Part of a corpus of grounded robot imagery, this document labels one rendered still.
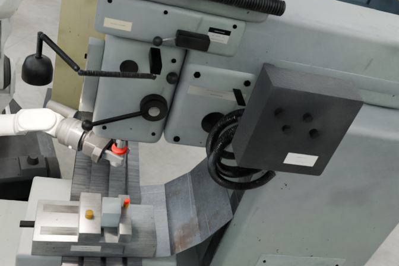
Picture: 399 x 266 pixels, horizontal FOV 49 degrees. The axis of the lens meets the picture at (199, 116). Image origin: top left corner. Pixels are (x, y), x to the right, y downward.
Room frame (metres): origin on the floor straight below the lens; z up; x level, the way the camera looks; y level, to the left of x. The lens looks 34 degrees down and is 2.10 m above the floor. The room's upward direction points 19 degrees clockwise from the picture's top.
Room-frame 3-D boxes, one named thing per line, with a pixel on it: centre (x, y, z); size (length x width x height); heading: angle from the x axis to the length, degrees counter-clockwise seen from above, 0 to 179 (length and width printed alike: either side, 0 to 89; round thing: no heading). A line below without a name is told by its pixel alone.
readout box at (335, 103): (0.78, -0.19, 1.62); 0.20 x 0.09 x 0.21; 109
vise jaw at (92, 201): (0.85, 0.21, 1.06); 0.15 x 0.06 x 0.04; 21
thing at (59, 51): (0.81, 0.33, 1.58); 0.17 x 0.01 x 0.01; 55
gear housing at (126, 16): (1.02, 0.16, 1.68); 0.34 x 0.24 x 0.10; 109
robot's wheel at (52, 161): (1.45, 0.57, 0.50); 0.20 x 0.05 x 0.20; 35
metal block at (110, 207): (0.87, 0.16, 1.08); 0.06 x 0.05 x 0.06; 21
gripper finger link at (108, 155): (0.97, 0.20, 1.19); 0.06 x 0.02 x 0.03; 84
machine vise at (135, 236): (0.86, 0.18, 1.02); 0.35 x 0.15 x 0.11; 111
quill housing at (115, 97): (1.01, 0.20, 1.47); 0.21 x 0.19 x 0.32; 19
